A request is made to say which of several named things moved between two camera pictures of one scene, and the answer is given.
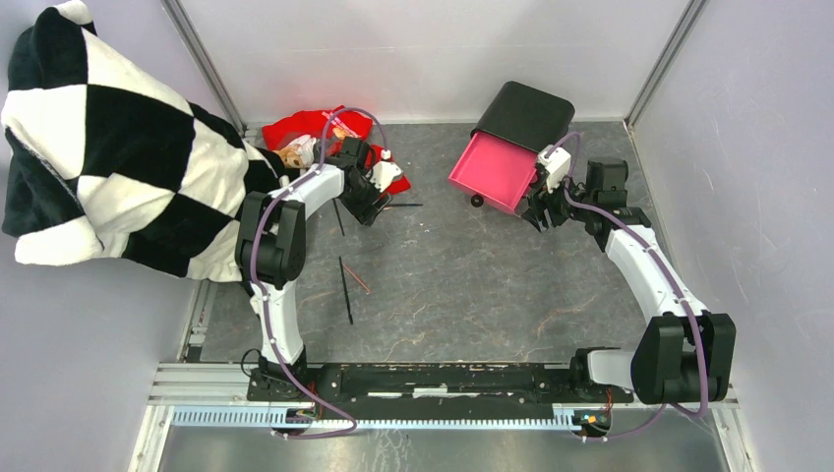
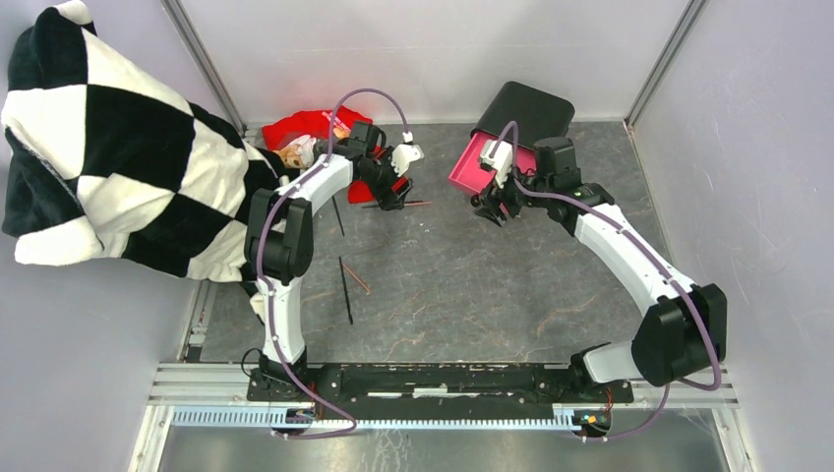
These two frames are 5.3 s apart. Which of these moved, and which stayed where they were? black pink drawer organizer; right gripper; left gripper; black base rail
Moved: left gripper; right gripper
Stayed: black pink drawer organizer; black base rail
